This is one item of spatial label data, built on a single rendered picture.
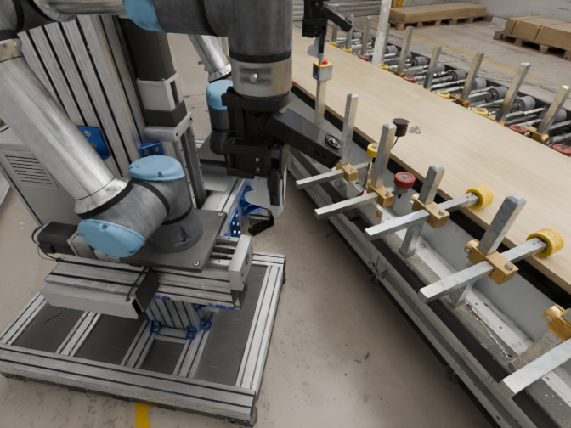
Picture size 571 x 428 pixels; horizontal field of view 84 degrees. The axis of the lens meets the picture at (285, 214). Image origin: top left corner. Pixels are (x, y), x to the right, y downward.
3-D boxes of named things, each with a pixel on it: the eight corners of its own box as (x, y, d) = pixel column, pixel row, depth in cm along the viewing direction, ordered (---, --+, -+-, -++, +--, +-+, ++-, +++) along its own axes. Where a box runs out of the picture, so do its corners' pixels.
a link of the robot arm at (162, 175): (200, 196, 86) (189, 151, 77) (172, 229, 76) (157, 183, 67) (161, 188, 88) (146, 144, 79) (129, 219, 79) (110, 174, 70)
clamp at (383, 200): (381, 208, 131) (384, 198, 128) (363, 189, 140) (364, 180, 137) (392, 205, 133) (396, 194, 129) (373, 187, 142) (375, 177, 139)
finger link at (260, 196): (249, 212, 56) (245, 167, 49) (283, 216, 55) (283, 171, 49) (245, 224, 53) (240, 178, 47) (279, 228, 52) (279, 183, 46)
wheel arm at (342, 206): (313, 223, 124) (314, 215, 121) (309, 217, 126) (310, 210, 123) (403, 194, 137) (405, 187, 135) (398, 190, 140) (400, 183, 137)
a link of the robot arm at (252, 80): (296, 47, 41) (285, 67, 35) (296, 83, 44) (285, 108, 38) (239, 44, 41) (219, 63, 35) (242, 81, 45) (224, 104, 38)
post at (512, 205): (452, 309, 111) (519, 202, 79) (444, 301, 113) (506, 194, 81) (460, 306, 112) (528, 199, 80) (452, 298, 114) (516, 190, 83)
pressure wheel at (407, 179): (398, 205, 136) (404, 183, 129) (386, 194, 142) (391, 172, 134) (412, 200, 139) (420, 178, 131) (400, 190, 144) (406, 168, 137)
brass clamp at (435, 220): (432, 229, 107) (437, 218, 104) (405, 206, 116) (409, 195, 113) (446, 224, 109) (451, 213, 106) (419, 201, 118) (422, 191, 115)
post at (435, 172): (401, 267, 132) (438, 170, 100) (395, 261, 134) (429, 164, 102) (408, 265, 133) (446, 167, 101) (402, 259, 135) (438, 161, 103)
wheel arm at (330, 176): (298, 191, 145) (298, 183, 142) (295, 187, 148) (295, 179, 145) (377, 169, 159) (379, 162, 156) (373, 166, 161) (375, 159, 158)
